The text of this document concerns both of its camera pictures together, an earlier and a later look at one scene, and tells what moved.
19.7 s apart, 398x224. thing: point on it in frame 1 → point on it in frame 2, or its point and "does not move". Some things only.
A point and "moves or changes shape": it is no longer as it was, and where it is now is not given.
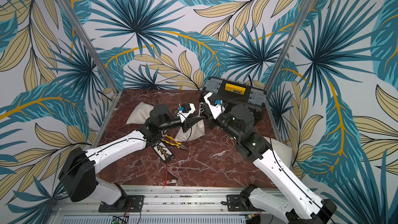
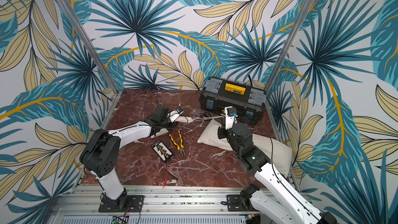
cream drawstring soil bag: x=196 y=131 moves or changes shape
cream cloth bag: x=140 y=114 moves or changes shape
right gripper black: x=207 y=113 → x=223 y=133
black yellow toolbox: x=231 y=94 does not move
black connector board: x=164 y=151 does not move
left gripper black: x=188 y=123 → x=173 y=125
